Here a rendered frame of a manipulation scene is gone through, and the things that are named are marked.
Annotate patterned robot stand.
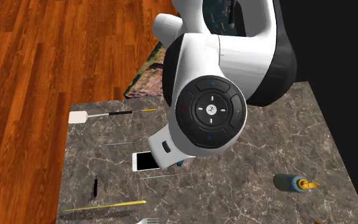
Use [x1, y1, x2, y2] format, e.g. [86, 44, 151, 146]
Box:
[123, 0, 239, 100]

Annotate white smartphone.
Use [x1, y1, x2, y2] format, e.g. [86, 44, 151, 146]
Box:
[131, 150, 162, 172]

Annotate thin grey rod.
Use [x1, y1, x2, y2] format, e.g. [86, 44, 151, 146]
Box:
[137, 173, 183, 181]
[100, 140, 150, 147]

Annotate black pen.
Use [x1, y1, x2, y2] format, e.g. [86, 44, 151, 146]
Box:
[92, 174, 99, 198]

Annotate yellow knife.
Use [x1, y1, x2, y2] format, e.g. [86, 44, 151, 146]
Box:
[61, 200, 148, 213]

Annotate blue bottle with yellow pump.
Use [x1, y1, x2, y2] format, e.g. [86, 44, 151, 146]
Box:
[272, 173, 319, 194]

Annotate white spatula with black handle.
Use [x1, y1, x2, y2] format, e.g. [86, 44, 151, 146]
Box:
[67, 108, 158, 125]

